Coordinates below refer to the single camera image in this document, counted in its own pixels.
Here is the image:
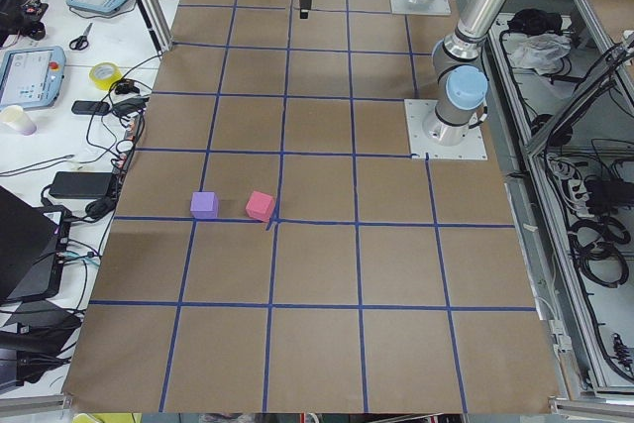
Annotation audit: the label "black power adapter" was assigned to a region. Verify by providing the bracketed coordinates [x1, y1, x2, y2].
[49, 171, 113, 199]

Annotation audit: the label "pink foam block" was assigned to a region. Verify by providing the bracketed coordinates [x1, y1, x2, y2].
[245, 190, 275, 222]

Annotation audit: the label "coiled black cables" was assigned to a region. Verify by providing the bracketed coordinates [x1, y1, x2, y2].
[567, 219, 628, 290]

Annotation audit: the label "white paper cup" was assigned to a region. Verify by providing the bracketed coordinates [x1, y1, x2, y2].
[1, 105, 37, 136]

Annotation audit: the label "purple foam block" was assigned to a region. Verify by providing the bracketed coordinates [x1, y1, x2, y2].
[190, 191, 219, 220]

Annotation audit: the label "black laptop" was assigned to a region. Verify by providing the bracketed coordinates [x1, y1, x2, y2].
[1, 188, 70, 304]

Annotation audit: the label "black handled scissors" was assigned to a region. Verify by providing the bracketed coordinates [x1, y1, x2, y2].
[68, 23, 93, 52]

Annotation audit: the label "yellow tape roll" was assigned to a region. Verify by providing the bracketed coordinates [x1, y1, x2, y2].
[89, 61, 123, 91]

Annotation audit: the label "brown paper table cover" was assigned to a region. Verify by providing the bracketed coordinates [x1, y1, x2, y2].
[64, 0, 559, 414]

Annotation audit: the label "near blue teach pendant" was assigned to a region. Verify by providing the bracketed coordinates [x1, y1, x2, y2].
[1, 47, 66, 109]

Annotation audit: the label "crumpled white cloth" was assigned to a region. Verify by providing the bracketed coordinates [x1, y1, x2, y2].
[509, 33, 572, 74]

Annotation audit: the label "black phone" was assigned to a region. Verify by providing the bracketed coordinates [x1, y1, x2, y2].
[71, 100, 110, 116]

